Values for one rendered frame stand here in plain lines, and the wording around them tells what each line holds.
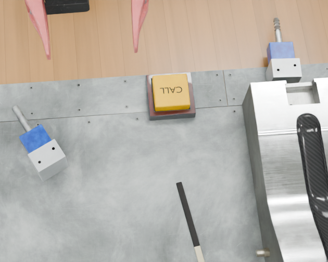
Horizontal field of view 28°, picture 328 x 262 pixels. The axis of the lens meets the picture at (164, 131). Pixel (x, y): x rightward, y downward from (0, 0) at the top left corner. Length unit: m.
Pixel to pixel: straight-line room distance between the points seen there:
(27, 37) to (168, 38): 0.26
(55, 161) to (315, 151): 0.41
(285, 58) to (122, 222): 0.40
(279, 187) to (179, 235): 0.18
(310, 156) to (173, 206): 0.24
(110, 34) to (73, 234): 0.37
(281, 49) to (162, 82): 0.22
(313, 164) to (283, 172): 0.05
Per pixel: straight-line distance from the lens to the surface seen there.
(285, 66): 1.15
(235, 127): 1.14
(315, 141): 1.07
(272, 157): 1.04
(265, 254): 1.04
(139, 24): 0.74
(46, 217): 1.09
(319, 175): 1.06
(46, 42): 0.73
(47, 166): 1.06
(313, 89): 1.12
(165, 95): 1.11
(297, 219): 1.01
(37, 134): 1.09
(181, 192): 1.09
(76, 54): 1.19
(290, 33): 1.25
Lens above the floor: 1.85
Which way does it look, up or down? 69 degrees down
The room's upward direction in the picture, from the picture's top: 7 degrees clockwise
